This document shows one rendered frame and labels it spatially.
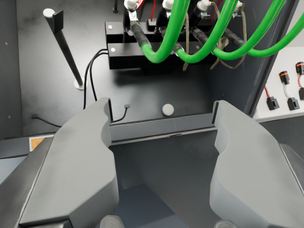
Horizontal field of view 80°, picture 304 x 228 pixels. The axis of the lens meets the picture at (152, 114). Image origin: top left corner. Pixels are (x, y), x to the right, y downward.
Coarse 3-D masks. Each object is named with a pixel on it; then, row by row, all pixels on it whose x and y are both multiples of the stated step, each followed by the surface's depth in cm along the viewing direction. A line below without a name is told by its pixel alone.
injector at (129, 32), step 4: (124, 4) 36; (136, 4) 37; (124, 8) 37; (128, 8) 36; (136, 8) 37; (124, 12) 38; (136, 12) 38; (124, 16) 39; (128, 16) 38; (124, 20) 40; (128, 20) 39; (124, 24) 41; (128, 24) 41; (124, 28) 43; (128, 28) 41; (124, 32) 44; (128, 32) 40; (124, 36) 46; (128, 36) 46; (124, 40) 48; (128, 40) 48
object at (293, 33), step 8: (296, 24) 29; (224, 32) 45; (232, 32) 45; (296, 32) 29; (232, 40) 43; (240, 40) 41; (280, 40) 32; (288, 40) 31; (272, 48) 33; (280, 48) 32; (256, 56) 37; (264, 56) 36
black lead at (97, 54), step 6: (96, 54) 43; (108, 54) 49; (90, 66) 40; (90, 72) 40; (90, 78) 41; (84, 84) 42; (84, 90) 43; (84, 96) 44; (84, 102) 46; (84, 108) 48; (126, 108) 60; (36, 114) 53; (60, 126) 54
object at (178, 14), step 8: (176, 0) 15; (184, 0) 15; (176, 8) 16; (184, 8) 16; (176, 16) 16; (184, 16) 16; (168, 24) 17; (176, 24) 17; (168, 32) 18; (176, 32) 17; (168, 40) 18; (176, 40) 19; (144, 48) 28; (160, 48) 20; (168, 48) 19; (152, 56) 24; (160, 56) 21
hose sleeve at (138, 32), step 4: (136, 24) 34; (132, 28) 34; (136, 28) 32; (140, 28) 32; (136, 32) 32; (140, 32) 31; (136, 36) 31; (140, 36) 30; (144, 36) 30; (140, 40) 30; (144, 40) 29; (140, 44) 29; (144, 44) 29; (148, 44) 29; (140, 48) 29
